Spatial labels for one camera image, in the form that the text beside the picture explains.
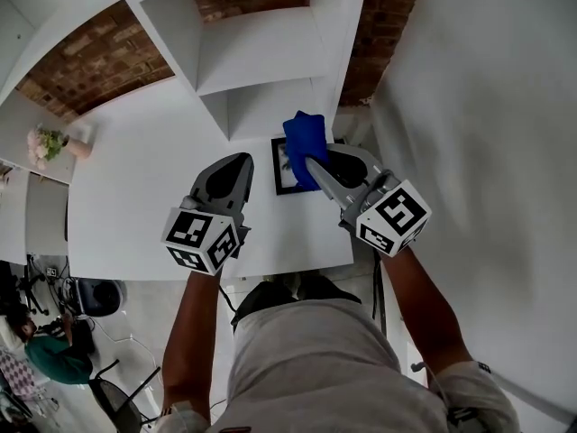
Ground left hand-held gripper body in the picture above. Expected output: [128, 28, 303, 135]
[160, 152, 252, 276]

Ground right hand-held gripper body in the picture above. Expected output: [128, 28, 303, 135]
[325, 143, 433, 258]

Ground black picture frame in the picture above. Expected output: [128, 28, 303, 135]
[270, 136, 346, 197]

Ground blue cloth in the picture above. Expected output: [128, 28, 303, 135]
[282, 110, 330, 193]

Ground person's right forearm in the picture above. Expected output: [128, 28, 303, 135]
[380, 244, 475, 381]

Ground person's left forearm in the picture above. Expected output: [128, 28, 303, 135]
[160, 266, 226, 423]

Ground checkered cloth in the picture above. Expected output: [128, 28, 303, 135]
[0, 348, 40, 401]

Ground person's black shorts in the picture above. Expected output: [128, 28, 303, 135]
[231, 273, 362, 331]

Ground round grey bin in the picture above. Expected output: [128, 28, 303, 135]
[66, 277, 128, 319]

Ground white shelf unit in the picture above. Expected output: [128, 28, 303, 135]
[124, 0, 371, 143]

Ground pink vase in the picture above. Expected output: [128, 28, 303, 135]
[62, 134, 94, 160]

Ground person's grey shirt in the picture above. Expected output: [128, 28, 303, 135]
[155, 298, 522, 433]

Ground pink flower bouquet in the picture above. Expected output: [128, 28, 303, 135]
[26, 124, 69, 171]

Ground black office chair base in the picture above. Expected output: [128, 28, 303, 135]
[20, 253, 51, 318]

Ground black mesh chair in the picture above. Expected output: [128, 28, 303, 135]
[87, 358, 162, 428]

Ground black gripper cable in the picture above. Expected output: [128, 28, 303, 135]
[217, 285, 239, 318]

